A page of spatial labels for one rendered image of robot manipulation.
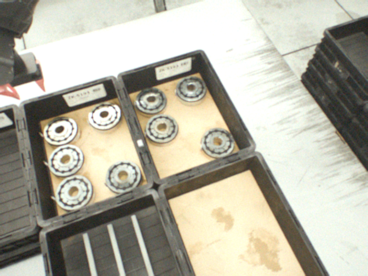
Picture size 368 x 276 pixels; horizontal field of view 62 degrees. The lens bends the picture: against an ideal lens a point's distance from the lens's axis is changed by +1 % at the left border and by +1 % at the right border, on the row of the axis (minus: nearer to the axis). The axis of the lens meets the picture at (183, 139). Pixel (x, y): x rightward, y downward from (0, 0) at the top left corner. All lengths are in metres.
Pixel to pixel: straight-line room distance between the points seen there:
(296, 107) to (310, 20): 1.54
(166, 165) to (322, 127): 0.61
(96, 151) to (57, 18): 1.90
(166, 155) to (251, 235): 0.34
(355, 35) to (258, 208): 1.28
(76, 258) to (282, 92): 0.93
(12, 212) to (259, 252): 0.69
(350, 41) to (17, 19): 1.61
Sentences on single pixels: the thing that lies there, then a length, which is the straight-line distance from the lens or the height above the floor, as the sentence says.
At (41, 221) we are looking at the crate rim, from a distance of 0.86.
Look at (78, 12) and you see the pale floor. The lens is 2.78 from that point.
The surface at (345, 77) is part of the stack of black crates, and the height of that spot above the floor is 0.50.
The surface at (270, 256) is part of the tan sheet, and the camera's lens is 0.89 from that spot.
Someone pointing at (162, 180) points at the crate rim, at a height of 0.93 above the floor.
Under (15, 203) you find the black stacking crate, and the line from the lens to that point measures 1.02.
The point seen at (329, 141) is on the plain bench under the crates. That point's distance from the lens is 1.23.
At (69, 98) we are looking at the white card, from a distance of 1.04.
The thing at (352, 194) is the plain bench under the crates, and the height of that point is 0.70.
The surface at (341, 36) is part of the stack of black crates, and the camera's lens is 1.90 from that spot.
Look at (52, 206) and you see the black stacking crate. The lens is 0.95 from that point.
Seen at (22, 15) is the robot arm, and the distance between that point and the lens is 0.66.
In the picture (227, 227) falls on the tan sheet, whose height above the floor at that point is 0.83.
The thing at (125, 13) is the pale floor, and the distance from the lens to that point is 2.68.
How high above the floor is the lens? 1.69
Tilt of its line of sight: 62 degrees down
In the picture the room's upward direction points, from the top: 1 degrees counter-clockwise
